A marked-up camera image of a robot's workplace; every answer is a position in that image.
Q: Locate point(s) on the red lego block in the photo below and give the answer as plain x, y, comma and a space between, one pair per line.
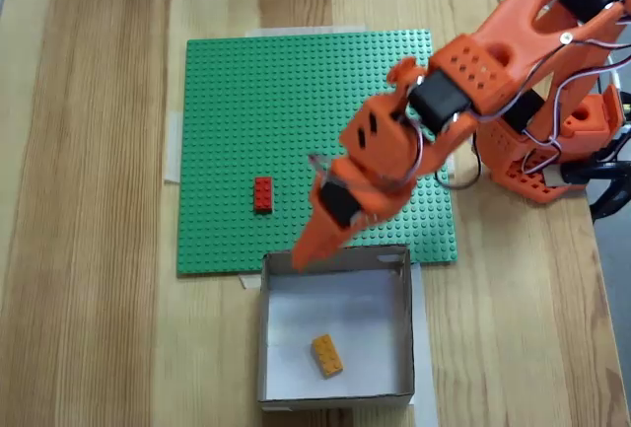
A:
262, 195

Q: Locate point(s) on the green lego baseplate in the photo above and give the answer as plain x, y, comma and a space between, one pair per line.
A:
246, 101

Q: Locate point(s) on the black table clamp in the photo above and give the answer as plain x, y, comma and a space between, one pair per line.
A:
591, 173

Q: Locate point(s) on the translucent masking tape strip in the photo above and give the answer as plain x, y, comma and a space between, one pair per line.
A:
172, 151
249, 280
451, 168

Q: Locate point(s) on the yellow lego block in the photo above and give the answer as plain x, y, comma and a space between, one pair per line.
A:
327, 356

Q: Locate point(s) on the open cardboard box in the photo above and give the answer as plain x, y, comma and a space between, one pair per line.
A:
374, 328

